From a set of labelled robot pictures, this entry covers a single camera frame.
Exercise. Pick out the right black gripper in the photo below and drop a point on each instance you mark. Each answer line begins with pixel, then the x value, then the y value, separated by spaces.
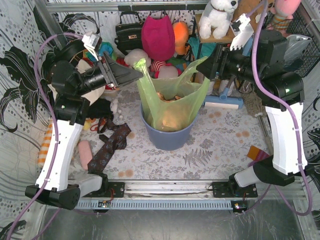
pixel 222 62

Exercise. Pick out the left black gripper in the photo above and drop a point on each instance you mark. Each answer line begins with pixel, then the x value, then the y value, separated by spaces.
pixel 109 73

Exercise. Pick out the blue lint roller mop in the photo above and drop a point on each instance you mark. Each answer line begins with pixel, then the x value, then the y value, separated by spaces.
pixel 223 100

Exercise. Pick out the green plastic trash bag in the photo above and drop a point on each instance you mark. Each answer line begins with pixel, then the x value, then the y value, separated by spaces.
pixel 171 104

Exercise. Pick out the blue trash bin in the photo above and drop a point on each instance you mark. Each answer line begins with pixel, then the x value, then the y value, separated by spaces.
pixel 167 141

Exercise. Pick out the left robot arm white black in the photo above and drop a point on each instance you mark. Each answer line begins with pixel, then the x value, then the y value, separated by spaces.
pixel 70 111

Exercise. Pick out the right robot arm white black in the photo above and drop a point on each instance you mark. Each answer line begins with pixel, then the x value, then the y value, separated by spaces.
pixel 282 95

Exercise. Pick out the cream canvas tote bag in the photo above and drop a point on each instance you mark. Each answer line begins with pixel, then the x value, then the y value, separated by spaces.
pixel 93 95

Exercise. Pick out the crumpled brown paper trash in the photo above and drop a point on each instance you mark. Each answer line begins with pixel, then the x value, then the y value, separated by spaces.
pixel 167 99

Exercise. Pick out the black metal shelf rack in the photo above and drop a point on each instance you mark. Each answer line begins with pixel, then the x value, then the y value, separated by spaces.
pixel 226 40

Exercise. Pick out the red cloth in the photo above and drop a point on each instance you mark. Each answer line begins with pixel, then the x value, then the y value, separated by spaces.
pixel 119 60

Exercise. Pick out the teal folded cloth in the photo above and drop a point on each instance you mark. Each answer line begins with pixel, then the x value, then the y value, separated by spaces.
pixel 201 50

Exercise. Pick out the white sheep plush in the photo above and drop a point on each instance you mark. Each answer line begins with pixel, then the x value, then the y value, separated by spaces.
pixel 135 56

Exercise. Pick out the colourful printed cloth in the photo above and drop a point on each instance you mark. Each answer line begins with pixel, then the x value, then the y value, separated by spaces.
pixel 105 47

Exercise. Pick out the pink white pig plush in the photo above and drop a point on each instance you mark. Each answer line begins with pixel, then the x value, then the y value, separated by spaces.
pixel 163 70

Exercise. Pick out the black leather handbag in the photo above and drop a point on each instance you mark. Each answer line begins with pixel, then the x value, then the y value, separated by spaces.
pixel 129 36

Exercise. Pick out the orange plush toy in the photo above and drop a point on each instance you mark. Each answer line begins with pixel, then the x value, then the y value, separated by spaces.
pixel 181 35

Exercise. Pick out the white dog plush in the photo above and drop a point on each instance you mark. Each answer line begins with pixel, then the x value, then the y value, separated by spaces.
pixel 216 18

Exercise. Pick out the magenta felt hat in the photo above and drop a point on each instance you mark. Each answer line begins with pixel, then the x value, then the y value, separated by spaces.
pixel 158 38

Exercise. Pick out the dark floral necktie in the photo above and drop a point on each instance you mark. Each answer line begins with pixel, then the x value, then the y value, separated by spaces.
pixel 114 138

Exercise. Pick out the pink sponge roll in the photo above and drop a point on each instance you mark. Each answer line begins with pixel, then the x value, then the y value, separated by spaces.
pixel 85 153

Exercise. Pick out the brown teddy bear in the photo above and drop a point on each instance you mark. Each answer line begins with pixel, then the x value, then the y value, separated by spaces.
pixel 247 6

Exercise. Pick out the silver foil pouch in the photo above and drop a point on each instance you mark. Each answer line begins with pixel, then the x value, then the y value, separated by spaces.
pixel 296 44

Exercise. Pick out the pink plush toy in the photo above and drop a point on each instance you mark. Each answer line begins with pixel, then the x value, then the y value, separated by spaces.
pixel 282 11

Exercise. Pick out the orange checked towel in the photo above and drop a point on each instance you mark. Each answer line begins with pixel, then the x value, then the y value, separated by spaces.
pixel 45 145

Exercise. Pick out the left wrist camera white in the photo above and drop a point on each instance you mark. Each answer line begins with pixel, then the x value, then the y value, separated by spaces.
pixel 92 42

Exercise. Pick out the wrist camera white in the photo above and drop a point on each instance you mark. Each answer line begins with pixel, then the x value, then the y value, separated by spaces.
pixel 92 42
pixel 242 30

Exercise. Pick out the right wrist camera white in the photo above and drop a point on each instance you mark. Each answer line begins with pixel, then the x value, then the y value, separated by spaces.
pixel 242 30

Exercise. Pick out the black wire basket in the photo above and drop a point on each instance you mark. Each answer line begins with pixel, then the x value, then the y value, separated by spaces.
pixel 311 55

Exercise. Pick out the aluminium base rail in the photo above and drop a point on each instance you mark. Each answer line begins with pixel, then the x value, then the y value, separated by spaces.
pixel 164 195

